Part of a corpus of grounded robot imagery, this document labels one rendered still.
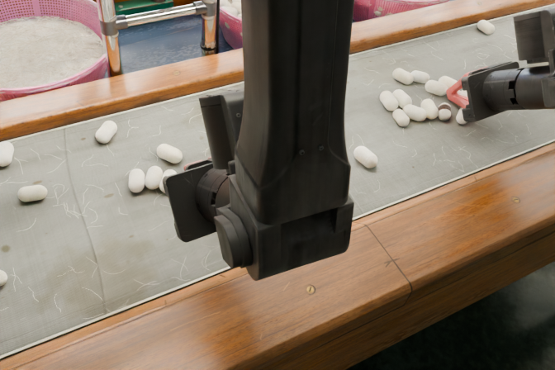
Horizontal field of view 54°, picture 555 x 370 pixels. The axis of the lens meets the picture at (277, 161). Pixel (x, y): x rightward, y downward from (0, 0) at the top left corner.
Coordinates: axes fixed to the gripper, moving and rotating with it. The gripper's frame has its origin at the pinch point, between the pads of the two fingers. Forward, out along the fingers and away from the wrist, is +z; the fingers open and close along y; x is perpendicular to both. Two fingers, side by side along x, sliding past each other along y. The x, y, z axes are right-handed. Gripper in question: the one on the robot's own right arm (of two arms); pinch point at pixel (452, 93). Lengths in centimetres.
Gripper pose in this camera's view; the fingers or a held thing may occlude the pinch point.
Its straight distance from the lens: 91.2
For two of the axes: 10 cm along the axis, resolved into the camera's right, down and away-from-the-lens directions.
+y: -8.7, 2.9, -3.9
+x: 2.4, 9.5, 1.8
